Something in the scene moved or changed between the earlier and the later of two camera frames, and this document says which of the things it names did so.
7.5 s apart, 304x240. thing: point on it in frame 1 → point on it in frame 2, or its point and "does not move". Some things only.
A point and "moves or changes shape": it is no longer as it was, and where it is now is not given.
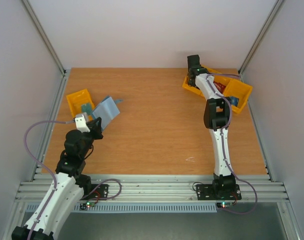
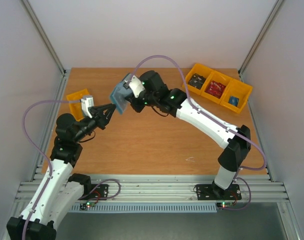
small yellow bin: (75, 100) does not move
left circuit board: (83, 206) does not move
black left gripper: (93, 125) → (97, 111)
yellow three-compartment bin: (235, 87) does not move
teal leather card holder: (107, 110) moves or changes shape
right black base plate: (206, 192) does not move
